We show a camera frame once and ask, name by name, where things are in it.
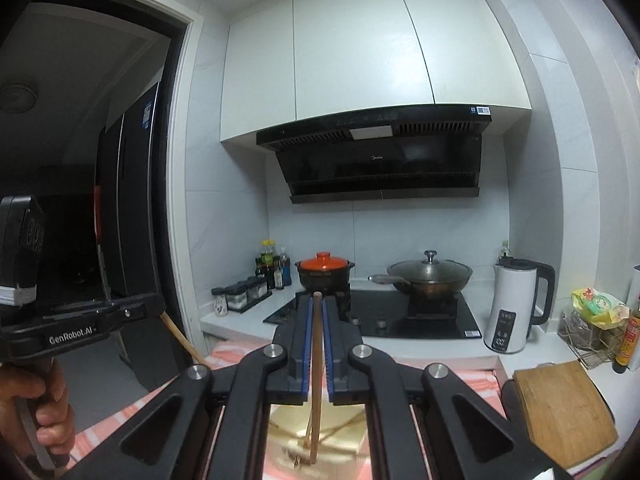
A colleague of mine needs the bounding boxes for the black gas stove top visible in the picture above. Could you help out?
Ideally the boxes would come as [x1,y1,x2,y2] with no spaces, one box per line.
[261,288,484,340]

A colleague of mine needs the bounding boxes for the yellow snack bag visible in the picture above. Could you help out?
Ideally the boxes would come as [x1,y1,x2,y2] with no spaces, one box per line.
[572,287,630,330]

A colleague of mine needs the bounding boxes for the black range hood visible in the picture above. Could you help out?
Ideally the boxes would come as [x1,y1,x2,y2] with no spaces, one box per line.
[256,104,491,204]

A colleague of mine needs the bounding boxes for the white electric kettle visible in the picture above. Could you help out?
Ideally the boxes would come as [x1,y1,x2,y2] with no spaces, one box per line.
[484,257,556,354]

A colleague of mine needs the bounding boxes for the black tray under board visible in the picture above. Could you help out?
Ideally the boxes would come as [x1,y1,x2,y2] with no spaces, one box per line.
[500,379,528,436]

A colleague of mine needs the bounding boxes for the brown sauce bottle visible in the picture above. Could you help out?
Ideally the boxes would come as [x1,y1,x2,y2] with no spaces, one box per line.
[612,300,639,374]

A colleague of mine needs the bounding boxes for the black pot with orange lid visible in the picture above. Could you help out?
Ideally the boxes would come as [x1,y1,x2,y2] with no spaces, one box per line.
[295,252,355,295]

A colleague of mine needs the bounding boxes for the white upper cabinets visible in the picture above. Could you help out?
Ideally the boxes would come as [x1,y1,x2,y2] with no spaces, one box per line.
[220,0,530,144]

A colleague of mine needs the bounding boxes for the pink white striped cloth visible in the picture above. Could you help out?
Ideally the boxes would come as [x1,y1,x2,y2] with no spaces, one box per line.
[67,339,507,480]

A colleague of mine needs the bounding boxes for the cream utensil holder box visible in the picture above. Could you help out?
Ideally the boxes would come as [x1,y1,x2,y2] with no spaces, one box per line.
[262,401,372,480]

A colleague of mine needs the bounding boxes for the wooden chopstick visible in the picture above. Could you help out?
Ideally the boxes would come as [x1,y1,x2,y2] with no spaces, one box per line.
[307,292,324,465]
[160,312,207,365]

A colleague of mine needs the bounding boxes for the person's left hand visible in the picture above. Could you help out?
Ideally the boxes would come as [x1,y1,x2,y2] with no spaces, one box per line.
[1,360,75,460]

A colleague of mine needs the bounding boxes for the wooden cutting board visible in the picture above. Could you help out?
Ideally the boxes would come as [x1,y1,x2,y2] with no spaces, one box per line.
[513,361,618,469]

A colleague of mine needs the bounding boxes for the black wok with glass lid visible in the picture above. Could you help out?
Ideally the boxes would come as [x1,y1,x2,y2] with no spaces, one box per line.
[368,250,473,301]

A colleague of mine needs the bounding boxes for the oil bottle behind kettle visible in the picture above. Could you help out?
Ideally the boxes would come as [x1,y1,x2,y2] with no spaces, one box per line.
[498,240,512,262]

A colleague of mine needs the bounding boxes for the condiment bottles group corner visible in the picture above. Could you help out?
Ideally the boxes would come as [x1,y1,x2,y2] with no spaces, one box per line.
[255,238,292,290]

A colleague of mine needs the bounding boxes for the black refrigerator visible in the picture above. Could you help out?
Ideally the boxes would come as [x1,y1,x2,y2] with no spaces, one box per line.
[0,0,196,396]

